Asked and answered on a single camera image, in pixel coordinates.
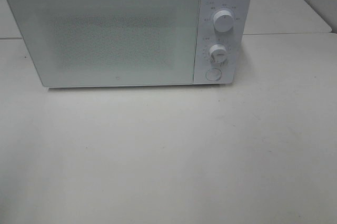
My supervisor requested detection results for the round door release button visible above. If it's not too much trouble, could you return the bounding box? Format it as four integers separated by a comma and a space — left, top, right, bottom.
205, 69, 222, 81

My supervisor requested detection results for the white timer knob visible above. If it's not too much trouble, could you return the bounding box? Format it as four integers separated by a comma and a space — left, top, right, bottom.
209, 44, 228, 64

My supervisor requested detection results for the white microwave door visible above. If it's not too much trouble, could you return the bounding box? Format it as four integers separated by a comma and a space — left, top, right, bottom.
8, 0, 199, 87

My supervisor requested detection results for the upper white power knob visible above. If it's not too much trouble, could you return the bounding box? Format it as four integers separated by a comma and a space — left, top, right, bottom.
213, 9, 234, 33

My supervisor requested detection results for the white microwave oven body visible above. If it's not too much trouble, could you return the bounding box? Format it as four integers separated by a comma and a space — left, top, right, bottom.
7, 0, 250, 88

